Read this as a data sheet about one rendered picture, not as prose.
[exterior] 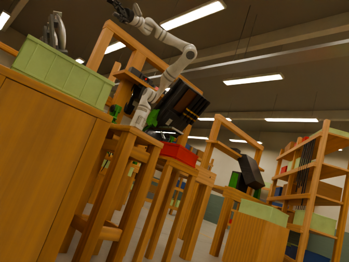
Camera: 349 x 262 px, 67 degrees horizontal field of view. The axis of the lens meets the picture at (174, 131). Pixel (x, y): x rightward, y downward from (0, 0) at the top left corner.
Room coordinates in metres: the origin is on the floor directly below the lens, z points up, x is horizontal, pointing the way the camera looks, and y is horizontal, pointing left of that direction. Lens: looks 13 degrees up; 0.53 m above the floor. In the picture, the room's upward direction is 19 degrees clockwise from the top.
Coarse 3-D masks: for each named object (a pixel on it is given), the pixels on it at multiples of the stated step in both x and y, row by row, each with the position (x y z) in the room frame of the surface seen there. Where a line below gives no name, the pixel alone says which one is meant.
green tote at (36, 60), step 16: (32, 48) 1.04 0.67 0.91; (48, 48) 1.07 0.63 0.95; (16, 64) 1.03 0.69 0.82; (32, 64) 1.05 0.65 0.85; (48, 64) 1.08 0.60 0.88; (64, 64) 1.12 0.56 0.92; (80, 64) 1.15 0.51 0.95; (48, 80) 1.10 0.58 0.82; (64, 80) 1.13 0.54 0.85; (80, 80) 1.17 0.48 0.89; (96, 80) 1.20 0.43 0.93; (80, 96) 1.18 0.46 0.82; (96, 96) 1.22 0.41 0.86
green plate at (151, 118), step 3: (153, 111) 2.52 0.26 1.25; (156, 111) 2.48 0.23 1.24; (150, 114) 2.53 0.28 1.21; (153, 114) 2.49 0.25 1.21; (156, 114) 2.46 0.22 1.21; (147, 117) 2.53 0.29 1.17; (150, 117) 2.49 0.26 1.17; (153, 117) 2.45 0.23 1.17; (156, 117) 2.49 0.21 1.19; (147, 120) 2.50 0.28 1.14; (150, 120) 2.47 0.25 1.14; (153, 120) 2.47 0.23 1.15; (153, 123) 2.48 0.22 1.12; (156, 123) 2.50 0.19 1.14; (153, 126) 2.51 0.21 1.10
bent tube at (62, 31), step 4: (56, 12) 1.17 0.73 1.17; (60, 12) 1.17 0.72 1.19; (56, 16) 1.17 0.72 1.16; (60, 16) 1.19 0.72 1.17; (60, 20) 1.15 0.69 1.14; (60, 24) 1.14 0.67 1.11; (60, 28) 1.14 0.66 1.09; (64, 28) 1.15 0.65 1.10; (60, 32) 1.15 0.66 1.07; (64, 32) 1.15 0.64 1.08; (60, 36) 1.15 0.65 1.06; (64, 36) 1.16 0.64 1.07; (60, 40) 1.16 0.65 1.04; (64, 40) 1.17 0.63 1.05; (60, 44) 1.17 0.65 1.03; (64, 44) 1.18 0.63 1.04; (60, 48) 1.19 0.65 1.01; (64, 48) 1.20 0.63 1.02
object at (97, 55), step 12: (108, 36) 2.37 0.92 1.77; (96, 48) 2.35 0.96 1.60; (96, 60) 2.36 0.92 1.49; (132, 60) 2.58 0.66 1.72; (144, 60) 2.67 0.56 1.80; (120, 84) 2.62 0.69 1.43; (132, 84) 2.65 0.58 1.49; (120, 96) 2.60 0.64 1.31; (120, 120) 2.66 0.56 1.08; (180, 144) 3.23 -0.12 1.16
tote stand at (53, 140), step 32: (0, 64) 0.98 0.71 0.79; (0, 96) 1.00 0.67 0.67; (32, 96) 1.05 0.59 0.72; (64, 96) 1.11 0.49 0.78; (0, 128) 1.03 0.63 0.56; (32, 128) 1.08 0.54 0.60; (64, 128) 1.13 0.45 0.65; (96, 128) 1.19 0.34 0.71; (0, 160) 1.05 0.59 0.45; (32, 160) 1.10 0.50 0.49; (64, 160) 1.16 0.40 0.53; (0, 192) 1.07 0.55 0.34; (32, 192) 1.13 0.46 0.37; (64, 192) 1.18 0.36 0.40; (0, 224) 1.10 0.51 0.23; (32, 224) 1.15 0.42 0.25; (64, 224) 1.21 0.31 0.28; (0, 256) 1.12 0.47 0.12; (32, 256) 1.17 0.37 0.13
